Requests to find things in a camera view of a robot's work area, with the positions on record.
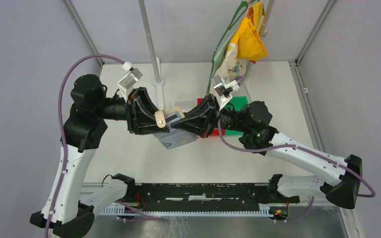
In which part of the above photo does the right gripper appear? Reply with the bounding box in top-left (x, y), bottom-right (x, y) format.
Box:
top-left (171, 94), bottom-right (249, 138)

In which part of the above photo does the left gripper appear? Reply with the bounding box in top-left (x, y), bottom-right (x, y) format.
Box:
top-left (95, 86), bottom-right (171, 134)

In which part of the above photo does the tan leather card holder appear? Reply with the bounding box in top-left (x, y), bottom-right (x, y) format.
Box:
top-left (153, 106), bottom-right (197, 150)

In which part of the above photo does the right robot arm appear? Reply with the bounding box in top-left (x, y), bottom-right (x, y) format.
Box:
top-left (172, 95), bottom-right (363, 209)

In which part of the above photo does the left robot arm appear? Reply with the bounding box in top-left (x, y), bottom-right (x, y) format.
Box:
top-left (30, 72), bottom-right (169, 238)

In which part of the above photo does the red plastic bin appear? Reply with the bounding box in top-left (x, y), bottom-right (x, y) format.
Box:
top-left (196, 98), bottom-right (226, 136)

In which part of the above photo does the white stand pole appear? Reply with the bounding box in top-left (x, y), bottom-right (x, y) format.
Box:
top-left (138, 0), bottom-right (165, 109)

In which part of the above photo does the patterned white cloth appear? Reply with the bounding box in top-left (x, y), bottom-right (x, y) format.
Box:
top-left (210, 40), bottom-right (249, 87)

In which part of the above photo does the yellow cloth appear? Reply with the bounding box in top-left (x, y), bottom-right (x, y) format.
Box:
top-left (231, 1), bottom-right (268, 62)

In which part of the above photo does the green clothes hanger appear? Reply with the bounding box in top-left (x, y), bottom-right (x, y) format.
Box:
top-left (205, 0), bottom-right (259, 95)

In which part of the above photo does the right stand pole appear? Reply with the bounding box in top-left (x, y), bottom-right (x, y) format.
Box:
top-left (242, 0), bottom-right (276, 109)

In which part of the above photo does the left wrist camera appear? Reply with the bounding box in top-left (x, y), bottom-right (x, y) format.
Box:
top-left (117, 61), bottom-right (142, 100)

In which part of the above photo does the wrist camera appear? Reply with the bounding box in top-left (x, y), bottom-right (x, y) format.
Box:
top-left (117, 61), bottom-right (142, 100)
top-left (210, 75), bottom-right (240, 110)

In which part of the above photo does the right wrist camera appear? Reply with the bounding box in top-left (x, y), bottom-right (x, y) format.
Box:
top-left (210, 75), bottom-right (240, 110)

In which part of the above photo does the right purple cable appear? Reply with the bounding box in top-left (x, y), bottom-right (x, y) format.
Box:
top-left (217, 76), bottom-right (376, 198)

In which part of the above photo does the purple cable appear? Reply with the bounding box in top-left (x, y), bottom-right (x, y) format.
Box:
top-left (217, 76), bottom-right (376, 198)
top-left (44, 54), bottom-right (128, 238)

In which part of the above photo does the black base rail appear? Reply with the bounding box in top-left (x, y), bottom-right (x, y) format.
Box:
top-left (121, 183), bottom-right (300, 212)

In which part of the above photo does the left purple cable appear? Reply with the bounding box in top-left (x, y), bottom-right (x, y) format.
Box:
top-left (44, 54), bottom-right (128, 238)

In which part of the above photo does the white cable duct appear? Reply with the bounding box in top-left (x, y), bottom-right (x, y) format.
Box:
top-left (100, 204), bottom-right (273, 218)

